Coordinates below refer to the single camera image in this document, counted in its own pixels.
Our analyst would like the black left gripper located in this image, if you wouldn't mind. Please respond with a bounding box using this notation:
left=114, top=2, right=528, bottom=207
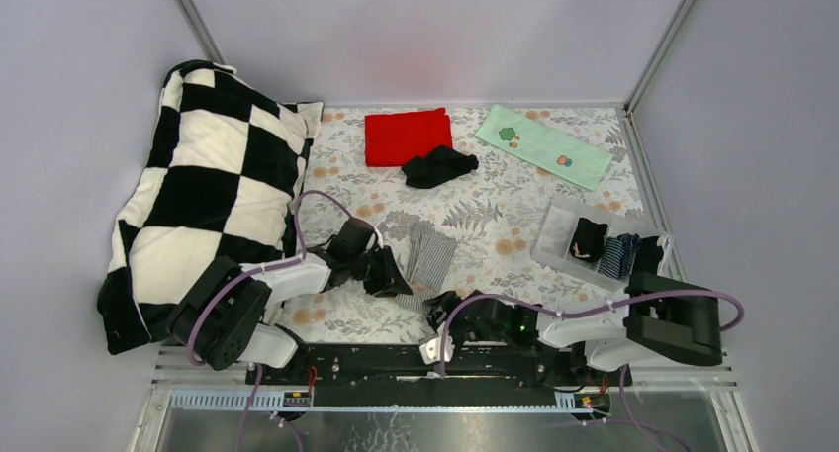
left=348, top=245, right=414, bottom=299

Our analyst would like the grey striped underwear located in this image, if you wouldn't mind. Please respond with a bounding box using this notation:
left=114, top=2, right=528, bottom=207
left=396, top=222, right=457, bottom=314

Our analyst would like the black underwear beige waistband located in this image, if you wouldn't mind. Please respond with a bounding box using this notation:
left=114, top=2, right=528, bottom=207
left=568, top=218, right=608, bottom=263

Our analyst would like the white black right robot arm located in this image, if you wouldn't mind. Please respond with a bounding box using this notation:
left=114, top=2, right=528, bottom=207
left=419, top=272, right=743, bottom=385

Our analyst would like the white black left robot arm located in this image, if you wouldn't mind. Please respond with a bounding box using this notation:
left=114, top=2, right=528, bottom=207
left=166, top=218, right=412, bottom=384

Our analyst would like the navy striped rolled underwear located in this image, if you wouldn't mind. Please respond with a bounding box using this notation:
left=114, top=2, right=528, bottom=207
left=597, top=233, right=642, bottom=280

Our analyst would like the black rolled underwear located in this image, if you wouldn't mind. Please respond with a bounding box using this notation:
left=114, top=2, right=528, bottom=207
left=632, top=236, right=667, bottom=274

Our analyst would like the black crumpled garment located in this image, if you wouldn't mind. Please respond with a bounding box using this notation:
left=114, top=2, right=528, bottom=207
left=401, top=145, right=479, bottom=189

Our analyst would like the red folded cloth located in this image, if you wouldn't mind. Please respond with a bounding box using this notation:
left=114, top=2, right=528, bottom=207
left=364, top=108, right=452, bottom=167

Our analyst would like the floral table cloth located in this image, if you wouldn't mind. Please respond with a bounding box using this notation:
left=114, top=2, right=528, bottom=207
left=301, top=108, right=647, bottom=303

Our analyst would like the clear plastic organizer box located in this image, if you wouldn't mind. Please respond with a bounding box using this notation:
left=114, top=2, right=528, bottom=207
left=531, top=194, right=672, bottom=291

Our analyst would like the black white checkered blanket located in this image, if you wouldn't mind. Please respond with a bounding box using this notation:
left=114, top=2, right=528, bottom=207
left=96, top=59, right=324, bottom=355

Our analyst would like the mint green printed cloth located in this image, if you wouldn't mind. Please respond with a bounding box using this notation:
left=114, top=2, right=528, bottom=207
left=475, top=105, right=612, bottom=191

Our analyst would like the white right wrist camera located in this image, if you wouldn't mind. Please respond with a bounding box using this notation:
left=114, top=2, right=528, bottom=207
left=419, top=335, right=454, bottom=365

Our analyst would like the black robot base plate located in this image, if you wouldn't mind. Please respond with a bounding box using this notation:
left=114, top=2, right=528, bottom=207
left=260, top=343, right=631, bottom=389

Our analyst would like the aluminium frame rail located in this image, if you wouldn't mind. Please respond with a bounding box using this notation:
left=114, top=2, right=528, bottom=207
left=129, top=344, right=758, bottom=451

